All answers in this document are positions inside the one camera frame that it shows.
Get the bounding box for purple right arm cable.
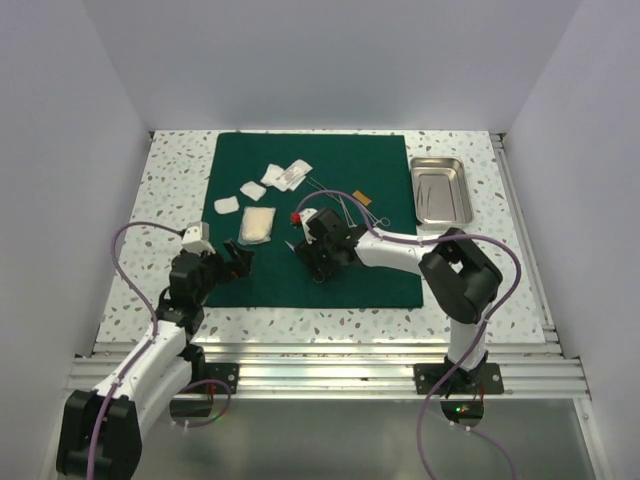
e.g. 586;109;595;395
295;190;523;480

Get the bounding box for steel straight tweezers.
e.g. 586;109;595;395
306;177;332;196

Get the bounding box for steel hemostat forceps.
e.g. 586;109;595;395
339;197;358;227
365;209;391;227

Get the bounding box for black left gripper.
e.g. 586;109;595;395
192;238;252;305

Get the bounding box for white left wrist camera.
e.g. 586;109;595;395
181;221;216;255

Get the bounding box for green surgical drape cloth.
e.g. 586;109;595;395
202;133;423;309

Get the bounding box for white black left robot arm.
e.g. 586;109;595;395
56;240;254;479

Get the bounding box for white gauze pad middle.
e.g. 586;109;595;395
240;181;266;202

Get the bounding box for white gauze pad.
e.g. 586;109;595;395
214;196;240;215
240;181;266;202
260;164;288;192

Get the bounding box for curved tip steel tweezers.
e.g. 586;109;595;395
423;182;437;214

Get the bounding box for aluminium extrusion frame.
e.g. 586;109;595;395
37;130;601;480

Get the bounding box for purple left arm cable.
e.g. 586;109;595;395
85;222;234;480

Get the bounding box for white gauze pad left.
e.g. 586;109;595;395
214;196;240;215

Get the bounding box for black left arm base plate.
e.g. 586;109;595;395
191;362;240;396

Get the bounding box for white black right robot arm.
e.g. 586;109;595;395
291;208;503;393

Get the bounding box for orange adhesive bandage strip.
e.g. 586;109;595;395
353;190;372;206

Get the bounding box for white printed sterile packet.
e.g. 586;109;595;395
276;159;313;191

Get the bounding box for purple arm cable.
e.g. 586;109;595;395
85;222;234;480
295;190;523;480

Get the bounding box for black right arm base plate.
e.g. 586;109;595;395
413;363;505;396

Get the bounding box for stainless steel tray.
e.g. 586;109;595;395
409;157;473;229

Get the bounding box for beige packaged dressing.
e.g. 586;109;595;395
239;207;276;245

